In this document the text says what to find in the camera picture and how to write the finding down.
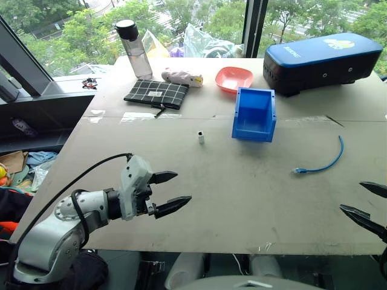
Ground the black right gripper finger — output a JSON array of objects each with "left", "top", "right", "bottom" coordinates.
[
  {"left": 339, "top": 204, "right": 387, "bottom": 244},
  {"left": 359, "top": 181, "right": 387, "bottom": 199}
]

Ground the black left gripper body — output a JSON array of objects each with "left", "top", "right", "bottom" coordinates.
[{"left": 132, "top": 180, "right": 158, "bottom": 217}]

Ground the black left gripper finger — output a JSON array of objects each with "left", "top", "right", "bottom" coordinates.
[
  {"left": 149, "top": 170, "right": 179, "bottom": 185},
  {"left": 153, "top": 195, "right": 193, "bottom": 220}
]

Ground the white rounded robot leg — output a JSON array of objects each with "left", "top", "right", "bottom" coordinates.
[
  {"left": 164, "top": 252, "right": 207, "bottom": 290},
  {"left": 250, "top": 254, "right": 284, "bottom": 279}
]

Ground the black checked zipper pouch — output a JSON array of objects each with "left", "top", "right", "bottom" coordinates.
[{"left": 123, "top": 79, "right": 190, "bottom": 119}]

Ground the black bag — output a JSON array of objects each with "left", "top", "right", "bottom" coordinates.
[{"left": 60, "top": 250, "right": 109, "bottom": 290}]

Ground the grey rounded robot torso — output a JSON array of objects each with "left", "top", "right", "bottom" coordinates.
[{"left": 180, "top": 274, "right": 323, "bottom": 290}]

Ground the pink soft toy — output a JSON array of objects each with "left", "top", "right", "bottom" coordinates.
[{"left": 161, "top": 68, "right": 204, "bottom": 88}]

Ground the small crumpled plastic bag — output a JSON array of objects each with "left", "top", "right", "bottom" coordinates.
[{"left": 31, "top": 164, "right": 50, "bottom": 192}]

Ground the blue plastic storage bin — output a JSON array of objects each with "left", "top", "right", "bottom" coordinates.
[{"left": 231, "top": 86, "right": 278, "bottom": 143}]

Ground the light blue cloth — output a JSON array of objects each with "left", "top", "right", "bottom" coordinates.
[{"left": 25, "top": 150, "right": 59, "bottom": 166}]

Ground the small black toy drone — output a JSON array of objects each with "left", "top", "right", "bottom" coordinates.
[{"left": 82, "top": 77, "right": 99, "bottom": 91}]

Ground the pink plastic bowl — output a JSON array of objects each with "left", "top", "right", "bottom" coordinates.
[{"left": 215, "top": 66, "right": 255, "bottom": 94}]

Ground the clear bottle with black cap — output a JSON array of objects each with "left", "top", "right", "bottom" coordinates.
[{"left": 114, "top": 19, "right": 154, "bottom": 80}]

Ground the yellow clear plastic bag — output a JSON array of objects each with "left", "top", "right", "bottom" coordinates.
[{"left": 141, "top": 28, "right": 171, "bottom": 59}]

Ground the brown cardboard piece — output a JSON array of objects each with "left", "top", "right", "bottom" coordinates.
[{"left": 0, "top": 150, "right": 30, "bottom": 175}]

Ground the purple patterned object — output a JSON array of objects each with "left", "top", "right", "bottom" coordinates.
[{"left": 11, "top": 117, "right": 39, "bottom": 137}]

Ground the blue black case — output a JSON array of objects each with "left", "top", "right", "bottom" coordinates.
[{"left": 262, "top": 32, "right": 385, "bottom": 98}]

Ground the yellow toy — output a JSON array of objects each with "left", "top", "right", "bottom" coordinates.
[{"left": 0, "top": 163, "right": 10, "bottom": 187}]

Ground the grey slanted window beam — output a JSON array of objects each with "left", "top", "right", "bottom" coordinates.
[{"left": 0, "top": 14, "right": 54, "bottom": 98}]

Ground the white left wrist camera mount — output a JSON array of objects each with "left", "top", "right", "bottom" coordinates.
[{"left": 117, "top": 155, "right": 154, "bottom": 221}]

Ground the blue Ethernet cable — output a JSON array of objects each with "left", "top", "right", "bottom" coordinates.
[{"left": 291, "top": 135, "right": 345, "bottom": 176}]

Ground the white thin cable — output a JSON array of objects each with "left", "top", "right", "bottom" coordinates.
[{"left": 232, "top": 253, "right": 252, "bottom": 276}]

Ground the black window frame post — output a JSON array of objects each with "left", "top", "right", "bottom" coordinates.
[{"left": 242, "top": 0, "right": 269, "bottom": 59}]

